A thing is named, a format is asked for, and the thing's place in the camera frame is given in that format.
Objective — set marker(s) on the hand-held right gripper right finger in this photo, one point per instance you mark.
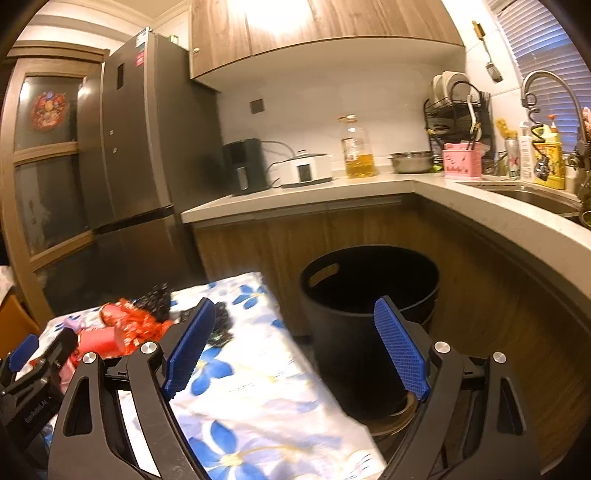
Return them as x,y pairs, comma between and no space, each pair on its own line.
399,350

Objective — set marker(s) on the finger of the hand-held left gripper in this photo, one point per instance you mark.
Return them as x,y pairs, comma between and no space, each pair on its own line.
60,346
23,350

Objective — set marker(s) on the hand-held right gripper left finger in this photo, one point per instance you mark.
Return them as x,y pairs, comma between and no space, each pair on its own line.
191,350

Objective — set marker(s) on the black plastic bin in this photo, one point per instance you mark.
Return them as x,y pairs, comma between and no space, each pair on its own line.
351,350

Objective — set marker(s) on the red crinkly wrapper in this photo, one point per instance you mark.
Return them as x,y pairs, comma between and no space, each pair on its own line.
138,323

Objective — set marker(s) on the large black plastic bag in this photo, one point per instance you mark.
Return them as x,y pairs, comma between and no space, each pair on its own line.
154,300

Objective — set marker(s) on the purple plastic bag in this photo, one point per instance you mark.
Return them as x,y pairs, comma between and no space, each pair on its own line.
78,323

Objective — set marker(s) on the orange chair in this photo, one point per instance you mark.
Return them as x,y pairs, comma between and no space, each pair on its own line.
14,318

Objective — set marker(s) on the patterned chair cloth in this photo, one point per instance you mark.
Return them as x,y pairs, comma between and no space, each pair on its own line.
4,281

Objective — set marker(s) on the blue floral tablecloth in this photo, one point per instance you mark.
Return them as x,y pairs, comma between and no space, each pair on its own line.
258,392

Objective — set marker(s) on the wooden base cabinet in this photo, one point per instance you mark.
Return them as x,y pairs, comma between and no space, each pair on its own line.
258,240

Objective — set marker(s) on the light stone countertop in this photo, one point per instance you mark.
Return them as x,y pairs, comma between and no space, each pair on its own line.
323,189

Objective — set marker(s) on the steel bowl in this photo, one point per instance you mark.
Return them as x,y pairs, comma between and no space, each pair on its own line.
412,162

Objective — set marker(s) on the black air fryer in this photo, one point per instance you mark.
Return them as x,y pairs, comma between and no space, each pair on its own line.
244,166

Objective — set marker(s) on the wooden glass door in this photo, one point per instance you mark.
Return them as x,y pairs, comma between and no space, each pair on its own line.
46,150

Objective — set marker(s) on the pink plastic basket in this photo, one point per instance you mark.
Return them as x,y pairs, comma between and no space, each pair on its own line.
461,164

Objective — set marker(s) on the cooking oil bottle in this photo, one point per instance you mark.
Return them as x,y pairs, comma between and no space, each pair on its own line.
358,152

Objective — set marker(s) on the steel sink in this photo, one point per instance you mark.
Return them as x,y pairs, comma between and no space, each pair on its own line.
531,196

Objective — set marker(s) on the white rice cooker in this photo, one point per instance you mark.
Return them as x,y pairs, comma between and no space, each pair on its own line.
304,170

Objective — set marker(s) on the grey refrigerator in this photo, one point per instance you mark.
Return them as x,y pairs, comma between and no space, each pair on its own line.
138,138

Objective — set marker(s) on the black dish rack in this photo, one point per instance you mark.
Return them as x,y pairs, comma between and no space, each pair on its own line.
438,124

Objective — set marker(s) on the white bottle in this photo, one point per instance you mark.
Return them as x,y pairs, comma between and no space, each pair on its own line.
526,157

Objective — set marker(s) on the red round door decoration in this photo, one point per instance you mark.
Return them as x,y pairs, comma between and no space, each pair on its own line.
49,110

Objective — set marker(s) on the yellow dish soap bottle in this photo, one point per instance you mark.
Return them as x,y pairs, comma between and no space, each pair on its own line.
554,161

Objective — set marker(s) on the white plate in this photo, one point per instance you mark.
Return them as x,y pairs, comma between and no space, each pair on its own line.
452,83
437,85

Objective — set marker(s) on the hanging metal spatula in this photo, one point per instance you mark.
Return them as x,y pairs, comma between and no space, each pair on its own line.
493,69

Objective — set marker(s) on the steel faucet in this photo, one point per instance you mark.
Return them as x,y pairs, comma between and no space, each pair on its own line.
547,76

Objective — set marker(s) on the window blinds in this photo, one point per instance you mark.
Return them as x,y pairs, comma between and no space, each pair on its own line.
540,37

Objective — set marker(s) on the dark wall socket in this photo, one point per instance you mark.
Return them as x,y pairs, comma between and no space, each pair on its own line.
256,105

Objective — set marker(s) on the wooden wall cabinet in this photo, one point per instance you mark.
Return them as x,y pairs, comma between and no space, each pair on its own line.
323,23

